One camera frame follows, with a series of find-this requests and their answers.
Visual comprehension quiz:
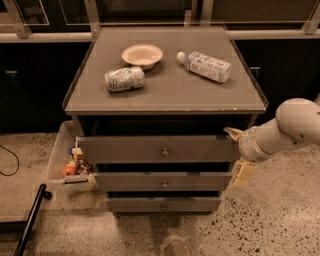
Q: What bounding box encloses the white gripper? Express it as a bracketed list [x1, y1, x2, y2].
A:
[223, 126, 269, 187]

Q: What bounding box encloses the grey top drawer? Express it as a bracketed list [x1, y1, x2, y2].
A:
[77, 136, 240, 164]

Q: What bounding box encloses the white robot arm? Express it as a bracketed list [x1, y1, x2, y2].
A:
[224, 98, 320, 187]

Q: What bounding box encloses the grey bottom drawer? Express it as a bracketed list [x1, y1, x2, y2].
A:
[106, 197, 221, 213]

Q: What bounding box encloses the grey drawer cabinet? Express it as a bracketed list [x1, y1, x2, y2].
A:
[64, 27, 267, 199]

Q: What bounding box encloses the white plastic bottle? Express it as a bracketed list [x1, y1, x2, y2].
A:
[177, 51, 232, 83]

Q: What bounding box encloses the crushed green white can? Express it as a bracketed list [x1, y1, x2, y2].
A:
[105, 66, 145, 92]

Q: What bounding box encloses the white paper bowl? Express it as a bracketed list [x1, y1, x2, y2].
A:
[121, 44, 163, 70]

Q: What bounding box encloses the metal window railing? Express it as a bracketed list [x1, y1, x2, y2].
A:
[0, 0, 320, 43]

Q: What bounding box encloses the brown snack package in bin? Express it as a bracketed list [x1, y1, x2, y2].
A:
[72, 148, 91, 175]

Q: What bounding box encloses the orange toy in bin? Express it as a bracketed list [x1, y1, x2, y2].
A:
[62, 163, 76, 177]

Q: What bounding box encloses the clear plastic storage bin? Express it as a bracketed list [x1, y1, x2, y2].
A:
[46, 121, 98, 193]

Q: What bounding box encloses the black metal pole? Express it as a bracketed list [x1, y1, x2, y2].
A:
[14, 184, 52, 256]

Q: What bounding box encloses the black floor cable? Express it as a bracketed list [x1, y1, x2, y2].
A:
[0, 145, 20, 177]

